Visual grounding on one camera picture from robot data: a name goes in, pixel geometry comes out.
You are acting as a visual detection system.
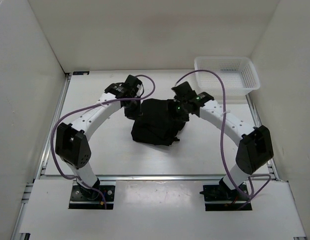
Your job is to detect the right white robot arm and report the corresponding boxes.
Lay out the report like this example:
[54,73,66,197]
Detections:
[172,82,274,200]

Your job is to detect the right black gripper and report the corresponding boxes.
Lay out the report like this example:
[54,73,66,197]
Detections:
[165,99,190,124]

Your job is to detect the aluminium rail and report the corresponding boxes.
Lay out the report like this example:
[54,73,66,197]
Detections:
[9,73,68,240]
[38,174,285,182]
[246,92,308,240]

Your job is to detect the purple cable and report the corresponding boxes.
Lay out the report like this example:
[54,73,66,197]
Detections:
[50,74,156,181]
[174,69,272,201]

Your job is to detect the aluminium front rail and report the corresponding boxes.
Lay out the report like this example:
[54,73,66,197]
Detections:
[38,174,285,182]

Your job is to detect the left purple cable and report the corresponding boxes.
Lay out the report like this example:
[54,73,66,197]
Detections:
[50,74,156,181]

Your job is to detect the aluminium left rail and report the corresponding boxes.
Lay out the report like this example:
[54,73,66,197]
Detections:
[9,73,68,240]

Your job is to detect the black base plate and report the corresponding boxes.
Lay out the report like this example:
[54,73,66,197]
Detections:
[199,184,253,212]
[68,183,115,210]

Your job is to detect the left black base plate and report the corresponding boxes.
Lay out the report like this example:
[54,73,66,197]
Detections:
[68,183,115,210]

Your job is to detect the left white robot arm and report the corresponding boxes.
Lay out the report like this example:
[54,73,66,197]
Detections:
[50,75,144,200]

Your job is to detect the black shorts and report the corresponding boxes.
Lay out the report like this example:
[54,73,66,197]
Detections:
[131,98,185,146]

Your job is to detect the aluminium right rail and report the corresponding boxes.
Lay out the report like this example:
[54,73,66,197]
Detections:
[246,92,308,240]

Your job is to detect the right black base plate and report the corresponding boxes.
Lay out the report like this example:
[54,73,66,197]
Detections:
[199,184,253,212]

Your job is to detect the white plastic basket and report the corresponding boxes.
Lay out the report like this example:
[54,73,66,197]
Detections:
[194,56,261,99]

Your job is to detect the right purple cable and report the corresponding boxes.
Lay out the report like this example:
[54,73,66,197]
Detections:
[174,69,272,201]

